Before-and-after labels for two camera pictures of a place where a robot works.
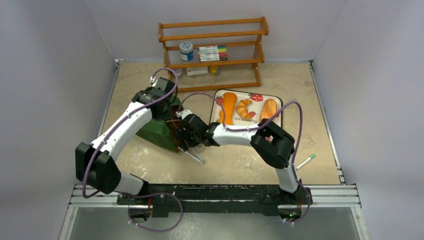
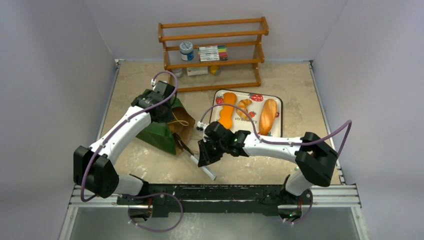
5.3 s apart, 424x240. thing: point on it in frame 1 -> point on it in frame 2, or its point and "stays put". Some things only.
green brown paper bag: [163, 131] stays put
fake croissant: [242, 108] stays put
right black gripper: [185, 141] -> [207, 151]
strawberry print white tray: [253, 108] stays put
